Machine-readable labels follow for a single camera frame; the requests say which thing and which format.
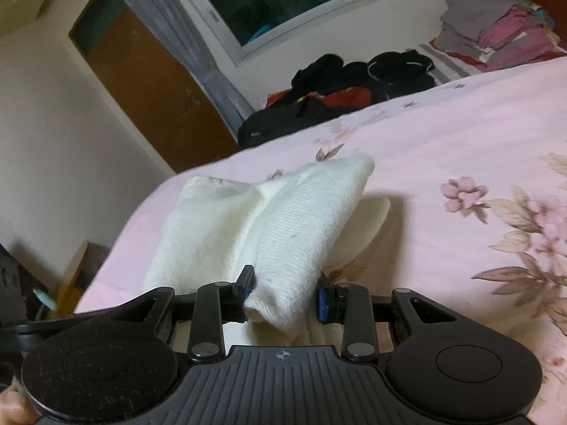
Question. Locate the pile of black clothes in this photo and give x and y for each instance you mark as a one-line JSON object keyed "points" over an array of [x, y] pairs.
{"points": [[336, 88]]}

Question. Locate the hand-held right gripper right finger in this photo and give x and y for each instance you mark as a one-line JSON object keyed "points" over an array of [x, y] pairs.
{"points": [[322, 303]]}

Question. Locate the pink floral bedsheet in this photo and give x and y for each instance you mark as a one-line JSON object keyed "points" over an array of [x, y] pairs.
{"points": [[443, 164]]}

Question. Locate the small white knit garment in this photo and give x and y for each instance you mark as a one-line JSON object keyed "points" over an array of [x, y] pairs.
{"points": [[265, 230]]}

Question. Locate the grey white striped cloth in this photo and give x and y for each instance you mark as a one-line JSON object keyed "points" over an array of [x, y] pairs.
{"points": [[436, 64]]}

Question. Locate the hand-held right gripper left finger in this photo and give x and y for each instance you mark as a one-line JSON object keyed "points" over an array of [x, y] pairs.
{"points": [[244, 284]]}

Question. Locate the brown wooden door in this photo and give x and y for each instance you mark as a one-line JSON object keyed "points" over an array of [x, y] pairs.
{"points": [[159, 97]]}

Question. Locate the stack of folded grey pink clothes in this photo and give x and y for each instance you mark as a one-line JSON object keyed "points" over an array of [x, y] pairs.
{"points": [[500, 26]]}

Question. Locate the light blue stick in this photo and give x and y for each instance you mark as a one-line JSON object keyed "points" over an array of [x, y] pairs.
{"points": [[44, 299]]}

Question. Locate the grey curtain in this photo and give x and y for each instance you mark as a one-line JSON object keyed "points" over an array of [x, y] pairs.
{"points": [[186, 40]]}

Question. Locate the brown cardboard box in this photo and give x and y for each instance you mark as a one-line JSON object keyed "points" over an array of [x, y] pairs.
{"points": [[82, 270]]}

